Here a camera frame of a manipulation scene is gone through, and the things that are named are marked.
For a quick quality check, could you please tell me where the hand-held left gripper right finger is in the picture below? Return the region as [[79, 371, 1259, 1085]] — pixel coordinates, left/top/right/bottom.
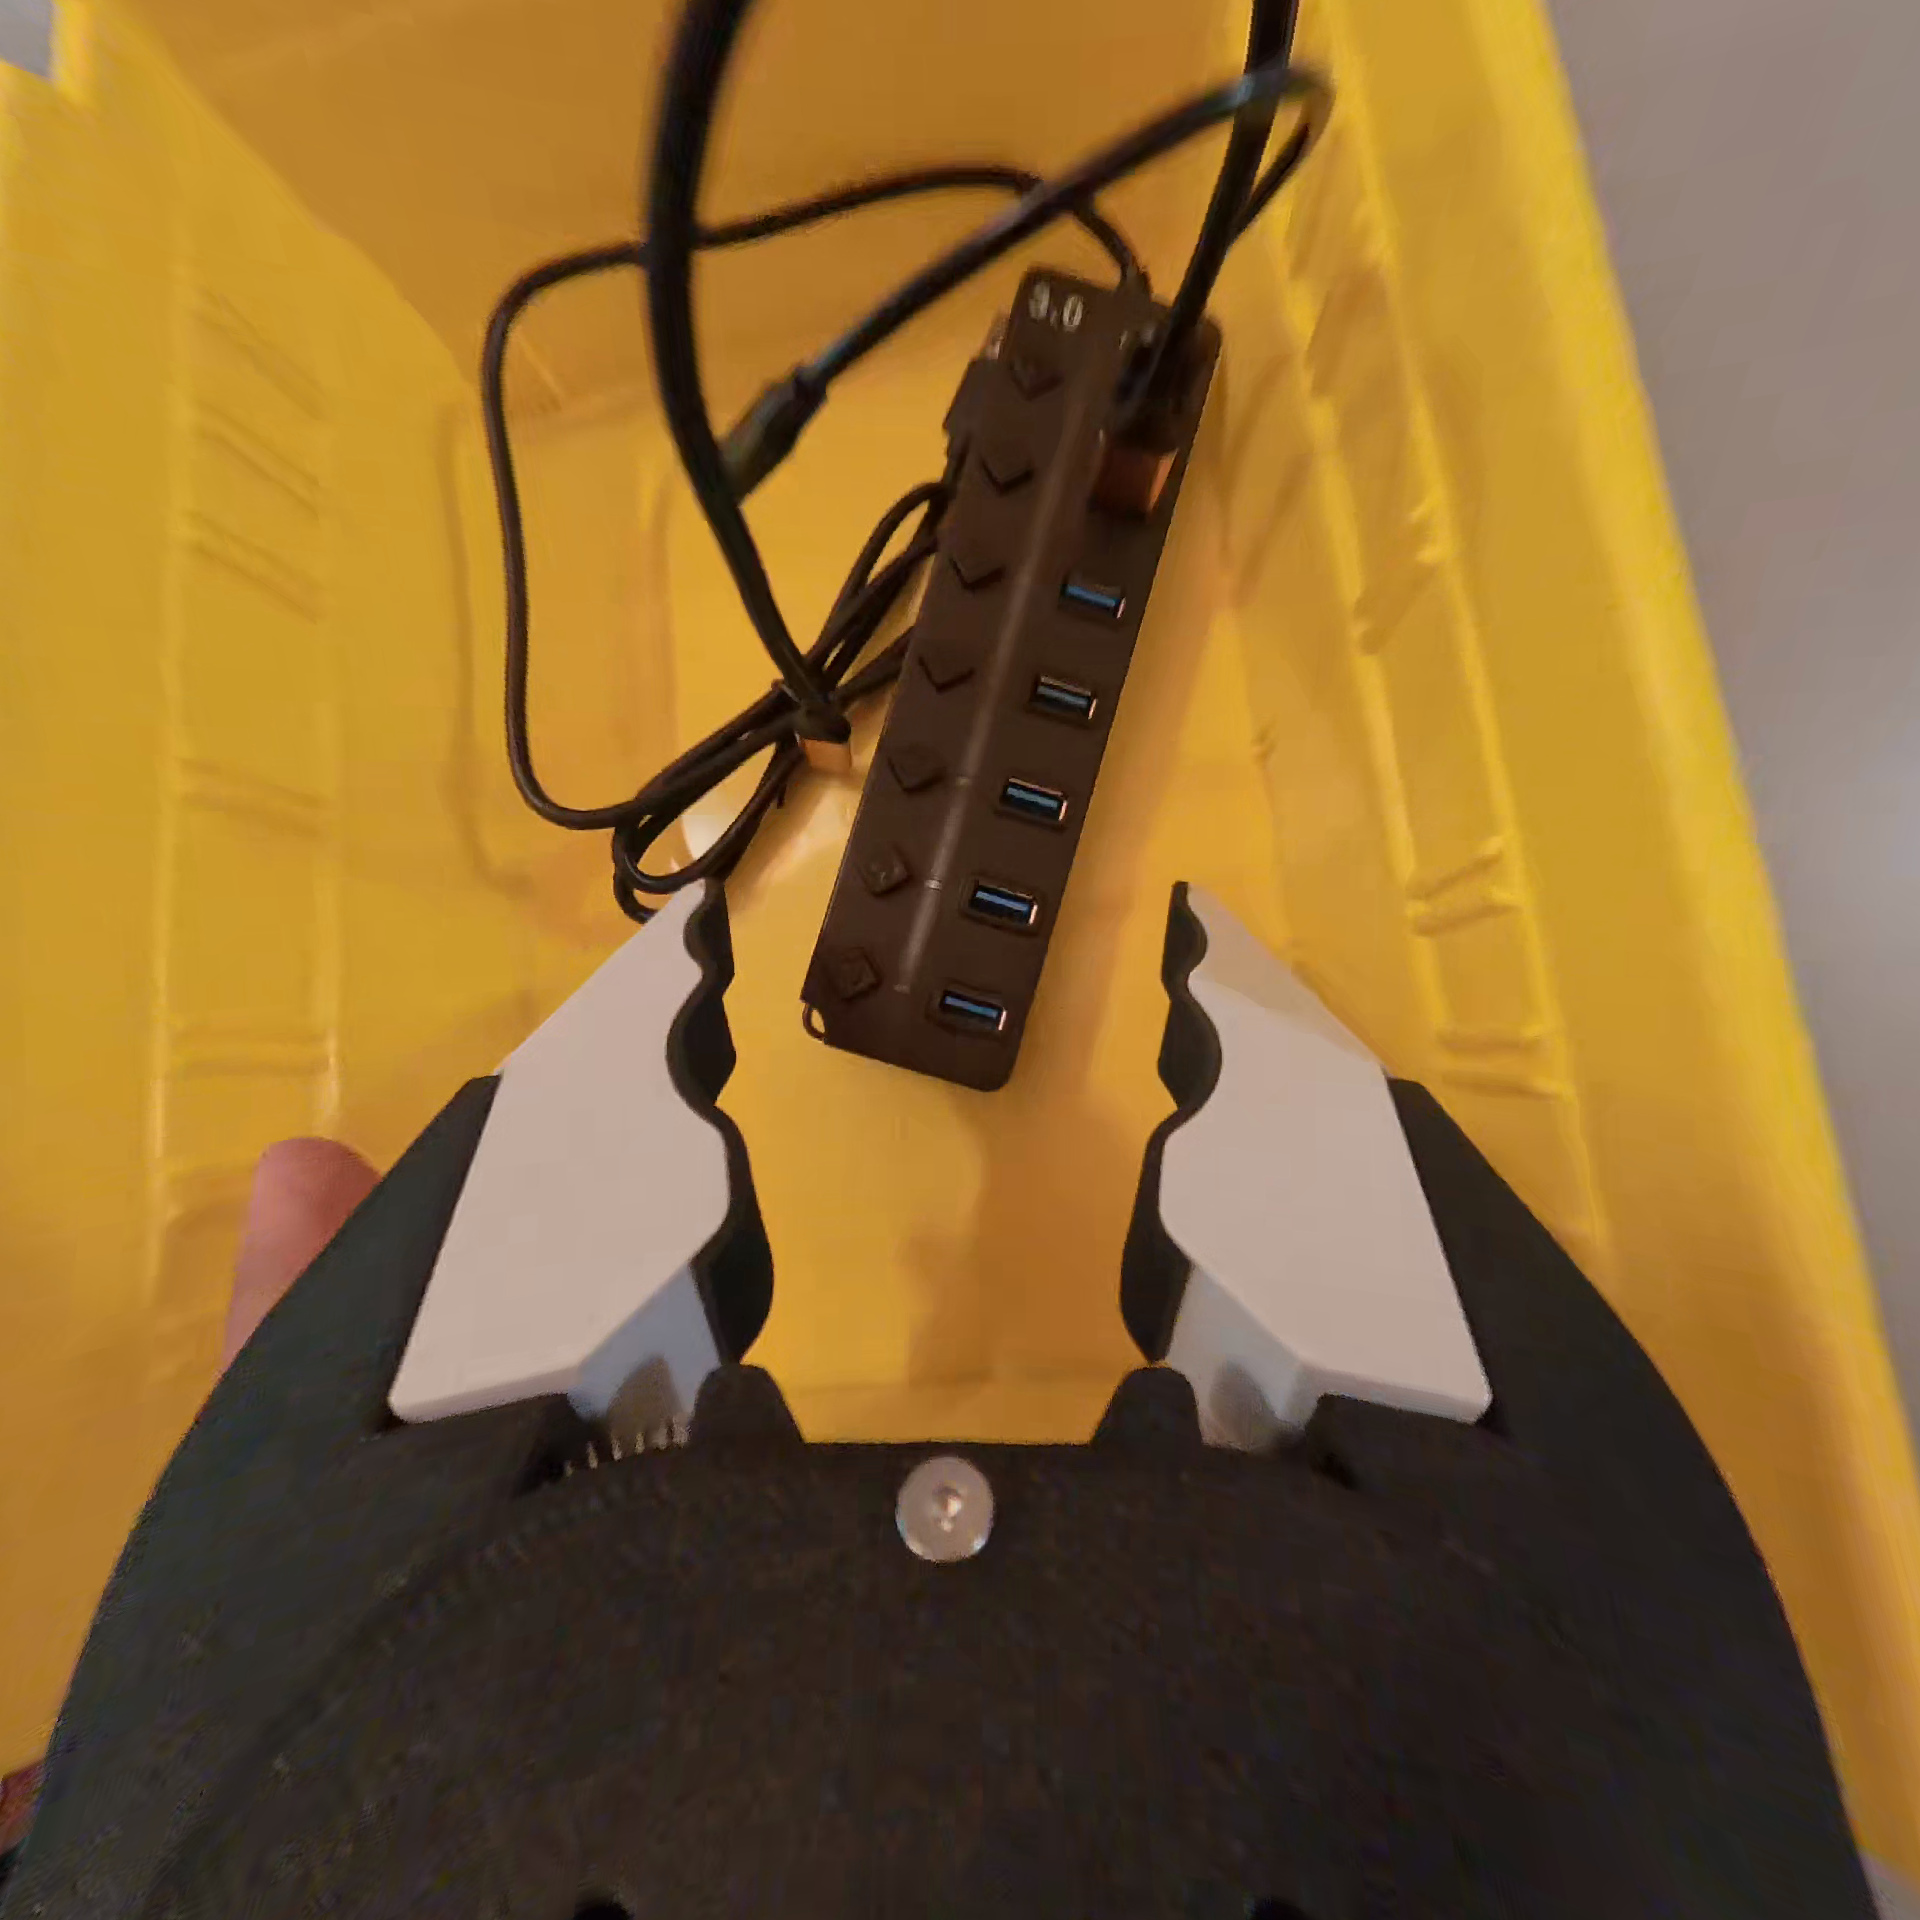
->
[[1122, 882, 1495, 1449]]

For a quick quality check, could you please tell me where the black USB hub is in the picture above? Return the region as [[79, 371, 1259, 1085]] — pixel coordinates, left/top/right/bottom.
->
[[803, 267, 1226, 1095]]

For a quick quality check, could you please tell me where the black cable with orange plug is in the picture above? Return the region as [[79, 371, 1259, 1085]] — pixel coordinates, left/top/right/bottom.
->
[[479, 164, 1192, 923]]

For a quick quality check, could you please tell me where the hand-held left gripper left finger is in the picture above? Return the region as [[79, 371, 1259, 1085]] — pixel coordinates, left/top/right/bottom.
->
[[387, 882, 774, 1449]]

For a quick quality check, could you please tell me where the person's left hand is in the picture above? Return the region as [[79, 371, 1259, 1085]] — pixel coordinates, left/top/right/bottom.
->
[[223, 1137, 379, 1367]]

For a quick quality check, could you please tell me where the yellow plastic bin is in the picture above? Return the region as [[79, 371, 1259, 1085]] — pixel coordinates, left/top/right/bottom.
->
[[0, 0, 1920, 1863]]

